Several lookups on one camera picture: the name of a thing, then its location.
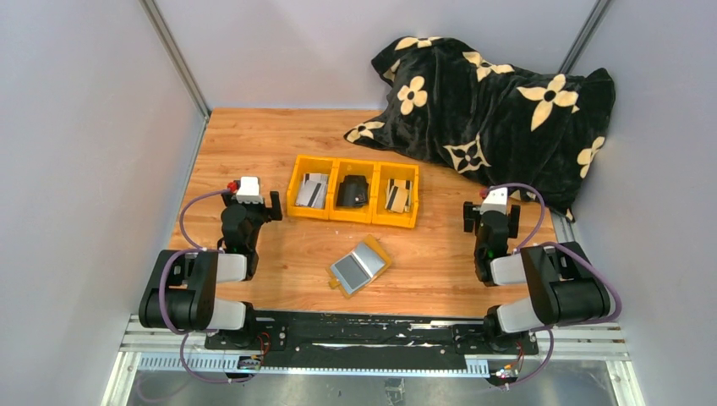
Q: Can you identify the yellow leather card holder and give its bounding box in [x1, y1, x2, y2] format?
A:
[327, 235, 393, 299]

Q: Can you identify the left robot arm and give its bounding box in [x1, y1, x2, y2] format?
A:
[138, 189, 282, 349]

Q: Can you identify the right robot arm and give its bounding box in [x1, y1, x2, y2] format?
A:
[462, 201, 616, 354]

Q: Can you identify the silver card stack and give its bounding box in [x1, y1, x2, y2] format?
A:
[295, 173, 329, 210]

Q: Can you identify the yellow bin with silver cards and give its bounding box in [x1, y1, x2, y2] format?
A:
[287, 155, 337, 220]

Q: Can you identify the beige striped card stack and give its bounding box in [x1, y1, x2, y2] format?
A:
[385, 178, 413, 213]

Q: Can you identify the yellow bin with beige cards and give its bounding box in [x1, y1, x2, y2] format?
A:
[371, 162, 419, 228]

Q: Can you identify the yellow bin with black cards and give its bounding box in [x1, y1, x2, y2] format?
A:
[328, 158, 377, 224]

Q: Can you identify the black card stack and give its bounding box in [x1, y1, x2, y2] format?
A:
[336, 174, 369, 208]

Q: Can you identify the black floral fleece blanket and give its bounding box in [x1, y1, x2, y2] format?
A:
[345, 36, 616, 219]

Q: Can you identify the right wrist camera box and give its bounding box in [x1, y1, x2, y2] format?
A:
[479, 187, 509, 215]

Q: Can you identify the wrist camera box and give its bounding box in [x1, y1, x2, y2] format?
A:
[234, 176, 265, 204]
[479, 187, 509, 215]

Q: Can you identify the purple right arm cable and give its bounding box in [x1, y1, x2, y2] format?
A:
[487, 182, 624, 387]

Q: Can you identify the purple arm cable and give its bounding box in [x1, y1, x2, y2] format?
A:
[487, 182, 624, 387]
[157, 190, 265, 386]

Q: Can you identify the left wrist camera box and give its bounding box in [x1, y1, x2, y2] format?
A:
[234, 176, 265, 204]

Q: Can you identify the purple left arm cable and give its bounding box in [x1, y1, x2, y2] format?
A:
[157, 190, 265, 386]

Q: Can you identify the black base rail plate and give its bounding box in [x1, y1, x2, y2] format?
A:
[202, 310, 539, 372]

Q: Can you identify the aluminium frame rail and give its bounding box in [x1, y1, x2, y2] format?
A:
[139, 0, 211, 122]

